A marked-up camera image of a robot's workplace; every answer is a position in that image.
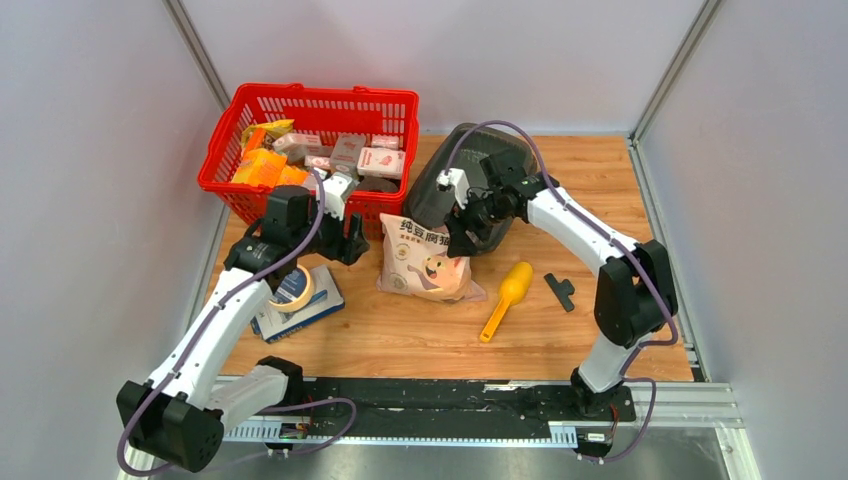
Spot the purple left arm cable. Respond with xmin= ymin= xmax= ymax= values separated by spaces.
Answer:
xmin=116 ymin=169 xmax=359 ymax=477

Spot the dark grey litter tray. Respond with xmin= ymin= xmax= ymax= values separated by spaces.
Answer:
xmin=403 ymin=123 xmax=538 ymax=256

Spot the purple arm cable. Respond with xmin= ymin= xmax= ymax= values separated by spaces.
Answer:
xmin=116 ymin=169 xmax=359 ymax=477
xmin=442 ymin=119 xmax=680 ymax=464

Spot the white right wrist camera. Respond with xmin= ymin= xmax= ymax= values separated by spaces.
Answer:
xmin=436 ymin=168 xmax=470 ymax=210

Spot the black bag clip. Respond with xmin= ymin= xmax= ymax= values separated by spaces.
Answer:
xmin=544 ymin=273 xmax=576 ymax=312

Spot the masking tape roll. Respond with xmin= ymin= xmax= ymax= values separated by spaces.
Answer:
xmin=269 ymin=265 xmax=315 ymax=314

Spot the blue white box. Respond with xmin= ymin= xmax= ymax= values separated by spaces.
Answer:
xmin=250 ymin=265 xmax=345 ymax=343

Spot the grey sponge pack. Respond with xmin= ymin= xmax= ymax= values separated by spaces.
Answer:
xmin=330 ymin=133 xmax=367 ymax=176

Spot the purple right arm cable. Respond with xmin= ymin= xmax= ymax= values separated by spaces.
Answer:
xmin=442 ymin=119 xmax=680 ymax=464

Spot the red plastic shopping basket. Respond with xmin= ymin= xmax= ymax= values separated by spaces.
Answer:
xmin=197 ymin=83 xmax=419 ymax=241

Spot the pink white sponge pack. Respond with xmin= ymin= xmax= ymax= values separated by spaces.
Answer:
xmin=370 ymin=135 xmax=401 ymax=150

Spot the yellow plastic scoop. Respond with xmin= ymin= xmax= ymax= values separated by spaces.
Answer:
xmin=479 ymin=262 xmax=534 ymax=343

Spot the orange box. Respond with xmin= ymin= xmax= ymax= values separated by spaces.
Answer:
xmin=230 ymin=148 xmax=288 ymax=187

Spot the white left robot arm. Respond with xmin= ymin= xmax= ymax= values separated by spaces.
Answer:
xmin=116 ymin=175 xmax=369 ymax=477

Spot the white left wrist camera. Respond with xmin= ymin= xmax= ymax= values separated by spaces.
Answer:
xmin=310 ymin=168 xmax=359 ymax=220

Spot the white Kamenoko sponge pack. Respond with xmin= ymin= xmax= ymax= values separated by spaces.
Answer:
xmin=356 ymin=147 xmax=406 ymax=180

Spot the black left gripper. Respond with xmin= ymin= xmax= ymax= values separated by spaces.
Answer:
xmin=291 ymin=195 xmax=370 ymax=266

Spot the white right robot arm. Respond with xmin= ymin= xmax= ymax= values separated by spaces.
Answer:
xmin=437 ymin=157 xmax=678 ymax=419

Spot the pink cat litter bag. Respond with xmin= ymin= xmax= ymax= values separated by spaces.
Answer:
xmin=376 ymin=213 xmax=487 ymax=303

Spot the yellow snack packet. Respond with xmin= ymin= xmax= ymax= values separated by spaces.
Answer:
xmin=240 ymin=119 xmax=295 ymax=148

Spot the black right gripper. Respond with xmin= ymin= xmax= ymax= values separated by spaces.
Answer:
xmin=443 ymin=186 xmax=507 ymax=259

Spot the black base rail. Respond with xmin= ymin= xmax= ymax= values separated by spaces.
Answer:
xmin=284 ymin=377 xmax=637 ymax=440

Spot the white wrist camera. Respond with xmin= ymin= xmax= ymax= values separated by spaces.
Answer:
xmin=436 ymin=168 xmax=470 ymax=210
xmin=310 ymin=168 xmax=359 ymax=220

